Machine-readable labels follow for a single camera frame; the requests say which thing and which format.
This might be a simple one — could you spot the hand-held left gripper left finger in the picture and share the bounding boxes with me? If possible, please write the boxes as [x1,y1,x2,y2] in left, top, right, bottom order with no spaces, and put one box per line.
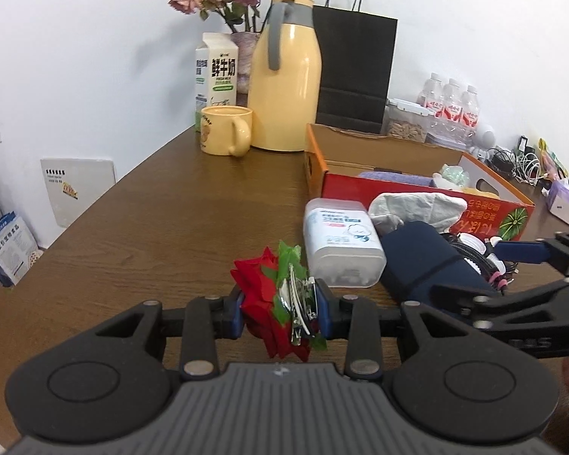
[92,294,246,381]

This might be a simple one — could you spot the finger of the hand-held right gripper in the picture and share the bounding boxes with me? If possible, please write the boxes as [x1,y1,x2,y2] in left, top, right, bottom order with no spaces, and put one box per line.
[428,278,569,338]
[494,233,569,286]

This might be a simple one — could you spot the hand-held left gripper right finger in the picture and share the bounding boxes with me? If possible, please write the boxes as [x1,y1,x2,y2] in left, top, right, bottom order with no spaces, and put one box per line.
[314,281,479,381]

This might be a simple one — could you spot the red rose hair clip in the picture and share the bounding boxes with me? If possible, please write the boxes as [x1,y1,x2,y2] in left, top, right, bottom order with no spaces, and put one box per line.
[229,240,328,365]

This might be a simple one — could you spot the black USB cable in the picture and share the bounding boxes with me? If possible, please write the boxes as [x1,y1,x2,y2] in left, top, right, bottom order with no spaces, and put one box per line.
[448,232,520,295]

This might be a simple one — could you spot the navy zip pouch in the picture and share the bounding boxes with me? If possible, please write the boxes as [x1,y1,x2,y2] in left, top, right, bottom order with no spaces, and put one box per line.
[379,222,504,305]

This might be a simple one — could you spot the clear wipes container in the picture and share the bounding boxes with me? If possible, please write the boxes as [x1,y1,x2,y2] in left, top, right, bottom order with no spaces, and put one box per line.
[303,197,388,289]

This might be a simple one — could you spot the sheep plush toy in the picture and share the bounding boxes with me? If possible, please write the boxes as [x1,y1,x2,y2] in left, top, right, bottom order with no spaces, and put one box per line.
[462,184,504,199]

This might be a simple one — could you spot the white plastic bag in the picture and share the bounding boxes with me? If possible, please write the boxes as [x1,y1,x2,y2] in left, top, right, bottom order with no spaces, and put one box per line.
[368,192,469,237]

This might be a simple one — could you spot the iridescent plastic wrap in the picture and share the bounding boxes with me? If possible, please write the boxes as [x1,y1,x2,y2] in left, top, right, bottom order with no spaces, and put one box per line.
[433,163,470,188]

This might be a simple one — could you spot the purple knit cloth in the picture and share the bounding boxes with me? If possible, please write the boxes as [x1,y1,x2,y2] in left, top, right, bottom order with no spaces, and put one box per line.
[357,170,437,188]

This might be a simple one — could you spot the red orange cardboard box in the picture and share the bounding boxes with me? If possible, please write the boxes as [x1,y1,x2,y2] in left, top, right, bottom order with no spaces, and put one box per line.
[304,122,536,243]

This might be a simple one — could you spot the small white round object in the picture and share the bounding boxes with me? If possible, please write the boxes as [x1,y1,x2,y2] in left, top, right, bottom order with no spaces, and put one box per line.
[455,234,497,259]

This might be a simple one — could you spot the yellow green snack packet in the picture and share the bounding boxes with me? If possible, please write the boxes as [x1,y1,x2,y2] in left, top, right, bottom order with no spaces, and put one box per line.
[538,138,569,182]

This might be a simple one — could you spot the white robot-shaped speaker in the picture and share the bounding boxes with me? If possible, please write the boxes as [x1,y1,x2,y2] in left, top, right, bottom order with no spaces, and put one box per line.
[473,124,499,160]

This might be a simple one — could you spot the clear water bottle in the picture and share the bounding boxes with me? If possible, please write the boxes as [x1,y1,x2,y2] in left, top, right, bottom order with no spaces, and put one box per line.
[457,85,483,130]
[438,78,464,125]
[417,73,445,120]

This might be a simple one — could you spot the clear seed container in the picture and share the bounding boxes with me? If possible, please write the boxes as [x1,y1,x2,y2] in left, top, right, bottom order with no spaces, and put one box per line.
[384,97,436,144]

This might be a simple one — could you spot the yellow mug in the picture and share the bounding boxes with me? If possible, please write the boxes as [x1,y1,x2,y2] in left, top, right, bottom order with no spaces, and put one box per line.
[200,105,254,157]

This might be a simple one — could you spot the white sign board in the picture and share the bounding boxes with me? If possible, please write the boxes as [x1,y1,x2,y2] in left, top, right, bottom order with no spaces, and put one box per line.
[40,157,117,229]

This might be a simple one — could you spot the yellow thermos jug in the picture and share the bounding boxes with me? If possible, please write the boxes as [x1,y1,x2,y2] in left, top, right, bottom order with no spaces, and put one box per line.
[247,0,322,153]

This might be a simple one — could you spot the blue and white box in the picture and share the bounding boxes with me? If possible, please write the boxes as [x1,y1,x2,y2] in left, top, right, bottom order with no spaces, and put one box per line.
[0,211,43,288]

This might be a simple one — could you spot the white milk carton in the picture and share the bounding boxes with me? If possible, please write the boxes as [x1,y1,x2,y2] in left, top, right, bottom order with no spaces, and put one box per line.
[194,33,240,132]

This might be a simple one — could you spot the black paper bag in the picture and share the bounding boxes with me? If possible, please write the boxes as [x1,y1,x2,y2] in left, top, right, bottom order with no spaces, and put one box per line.
[311,0,399,136]

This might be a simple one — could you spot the pink flower vase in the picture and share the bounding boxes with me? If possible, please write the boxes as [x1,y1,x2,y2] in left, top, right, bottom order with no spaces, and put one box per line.
[229,31,262,96]

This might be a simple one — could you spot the tangle of charger cables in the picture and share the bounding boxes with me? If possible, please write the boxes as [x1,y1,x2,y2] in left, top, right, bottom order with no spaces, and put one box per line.
[488,136,551,187]

